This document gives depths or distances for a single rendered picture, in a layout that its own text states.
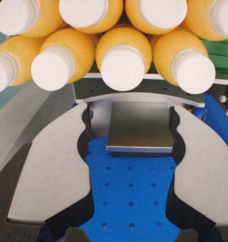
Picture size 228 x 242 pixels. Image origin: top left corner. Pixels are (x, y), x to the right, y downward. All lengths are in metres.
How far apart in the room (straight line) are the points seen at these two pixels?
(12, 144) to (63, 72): 0.58
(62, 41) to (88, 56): 0.03
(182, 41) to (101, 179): 0.20
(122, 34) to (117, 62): 0.04
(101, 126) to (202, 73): 0.25
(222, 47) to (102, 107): 0.25
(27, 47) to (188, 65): 0.18
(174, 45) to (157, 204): 0.19
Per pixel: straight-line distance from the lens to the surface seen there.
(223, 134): 0.93
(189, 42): 0.21
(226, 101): 0.39
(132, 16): 0.21
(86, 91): 0.35
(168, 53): 0.21
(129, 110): 0.33
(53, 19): 0.23
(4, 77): 0.21
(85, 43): 0.22
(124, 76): 0.18
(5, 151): 0.72
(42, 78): 0.19
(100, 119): 0.38
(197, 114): 0.33
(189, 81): 0.19
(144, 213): 0.24
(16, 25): 0.19
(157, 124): 0.30
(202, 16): 0.21
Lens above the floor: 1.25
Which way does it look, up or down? 58 degrees down
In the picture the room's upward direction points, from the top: 174 degrees counter-clockwise
